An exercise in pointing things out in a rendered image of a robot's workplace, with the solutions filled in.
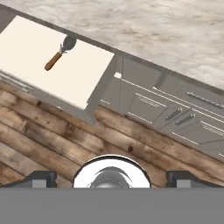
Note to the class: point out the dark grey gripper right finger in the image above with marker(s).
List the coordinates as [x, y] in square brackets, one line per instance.
[178, 176]

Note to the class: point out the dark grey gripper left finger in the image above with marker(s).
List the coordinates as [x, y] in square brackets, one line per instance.
[43, 177]

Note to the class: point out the grey drawer front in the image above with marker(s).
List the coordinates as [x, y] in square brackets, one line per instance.
[180, 89]

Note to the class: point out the white round object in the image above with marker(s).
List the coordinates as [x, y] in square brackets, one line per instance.
[87, 176]

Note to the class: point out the grey cupboard door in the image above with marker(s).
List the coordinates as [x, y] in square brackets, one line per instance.
[201, 132]
[147, 106]

